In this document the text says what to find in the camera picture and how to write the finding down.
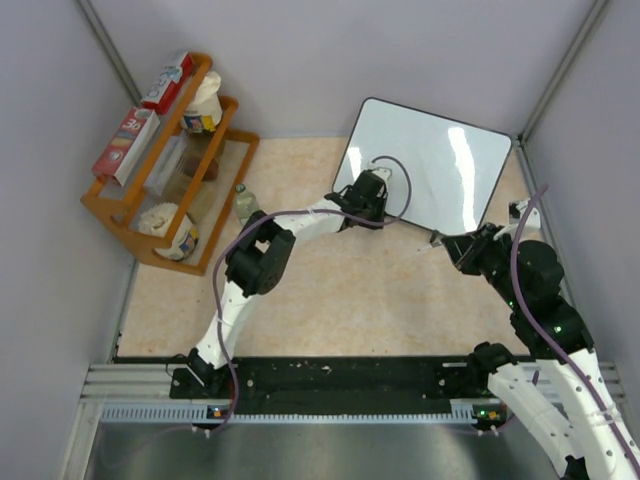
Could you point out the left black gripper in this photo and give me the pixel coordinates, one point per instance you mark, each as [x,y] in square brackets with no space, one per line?
[380,199]

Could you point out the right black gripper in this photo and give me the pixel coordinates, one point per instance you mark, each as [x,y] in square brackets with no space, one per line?
[462,248]

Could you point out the white whiteboard black frame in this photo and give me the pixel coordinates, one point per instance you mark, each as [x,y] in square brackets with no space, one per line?
[444,171]

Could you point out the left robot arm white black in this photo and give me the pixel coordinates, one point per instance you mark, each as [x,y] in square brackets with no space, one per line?
[256,260]

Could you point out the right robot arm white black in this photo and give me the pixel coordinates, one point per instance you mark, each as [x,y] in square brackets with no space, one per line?
[584,436]

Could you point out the clear plastic bottle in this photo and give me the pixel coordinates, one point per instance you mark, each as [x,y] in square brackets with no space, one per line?
[245,203]

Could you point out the brown box on shelf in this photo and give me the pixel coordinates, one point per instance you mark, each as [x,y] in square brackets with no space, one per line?
[212,171]

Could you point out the white cup upper shelf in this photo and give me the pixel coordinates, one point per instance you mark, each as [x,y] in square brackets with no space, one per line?
[204,113]

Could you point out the orange wooden shelf rack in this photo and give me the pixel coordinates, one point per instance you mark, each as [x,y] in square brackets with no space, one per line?
[165,215]

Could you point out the red white toothpaste box upper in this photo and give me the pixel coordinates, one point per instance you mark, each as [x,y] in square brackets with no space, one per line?
[166,86]

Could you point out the red white toothpaste box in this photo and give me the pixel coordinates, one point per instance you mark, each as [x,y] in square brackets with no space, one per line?
[166,86]
[122,153]

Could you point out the red white toothpaste box lower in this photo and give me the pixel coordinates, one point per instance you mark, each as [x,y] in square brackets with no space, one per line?
[122,153]

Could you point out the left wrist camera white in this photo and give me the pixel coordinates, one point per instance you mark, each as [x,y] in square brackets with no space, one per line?
[382,172]

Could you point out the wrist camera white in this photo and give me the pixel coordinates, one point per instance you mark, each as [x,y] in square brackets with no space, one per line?
[517,210]
[382,172]

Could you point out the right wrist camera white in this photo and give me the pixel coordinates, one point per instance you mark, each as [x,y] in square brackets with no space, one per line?
[517,210]

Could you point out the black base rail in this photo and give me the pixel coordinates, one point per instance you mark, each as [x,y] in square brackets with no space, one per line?
[334,385]

